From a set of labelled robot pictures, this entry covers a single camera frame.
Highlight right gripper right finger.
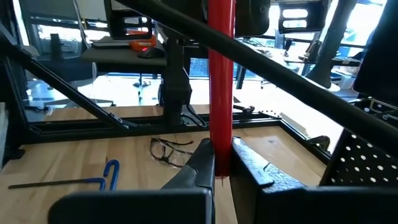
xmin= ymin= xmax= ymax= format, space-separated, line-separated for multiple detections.
xmin=229 ymin=136 xmax=398 ymax=224

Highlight clear safety glasses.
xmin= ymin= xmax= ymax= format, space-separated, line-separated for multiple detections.
xmin=149 ymin=136 xmax=196 ymax=169

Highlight black aluminium frame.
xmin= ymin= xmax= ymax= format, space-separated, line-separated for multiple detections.
xmin=0 ymin=0 xmax=332 ymax=164

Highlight blue T-handle hex key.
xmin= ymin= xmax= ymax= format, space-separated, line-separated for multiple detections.
xmin=7 ymin=159 xmax=121 ymax=192

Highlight black computer mouse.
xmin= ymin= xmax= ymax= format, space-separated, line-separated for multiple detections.
xmin=137 ymin=46 xmax=166 ymax=60

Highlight orange device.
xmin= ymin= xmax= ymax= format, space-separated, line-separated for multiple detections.
xmin=128 ymin=29 xmax=159 ymax=53

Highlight black peg board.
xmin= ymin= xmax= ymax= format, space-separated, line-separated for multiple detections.
xmin=319 ymin=96 xmax=398 ymax=188

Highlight red-handled tool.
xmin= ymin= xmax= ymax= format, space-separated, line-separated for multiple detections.
xmin=206 ymin=0 xmax=236 ymax=179

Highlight thick black bar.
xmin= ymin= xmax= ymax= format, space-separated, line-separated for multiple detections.
xmin=113 ymin=0 xmax=398 ymax=149

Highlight grey side desk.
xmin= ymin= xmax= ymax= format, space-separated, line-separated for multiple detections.
xmin=80 ymin=36 xmax=193 ymax=127

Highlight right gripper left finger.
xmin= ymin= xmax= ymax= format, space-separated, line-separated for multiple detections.
xmin=48 ymin=138 xmax=216 ymax=224

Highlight black pedestal column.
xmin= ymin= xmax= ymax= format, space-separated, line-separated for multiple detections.
xmin=305 ymin=0 xmax=359 ymax=90

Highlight black slotted housing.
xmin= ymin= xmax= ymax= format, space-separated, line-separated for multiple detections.
xmin=103 ymin=0 xmax=155 ymax=40
xmin=277 ymin=0 xmax=322 ymax=34

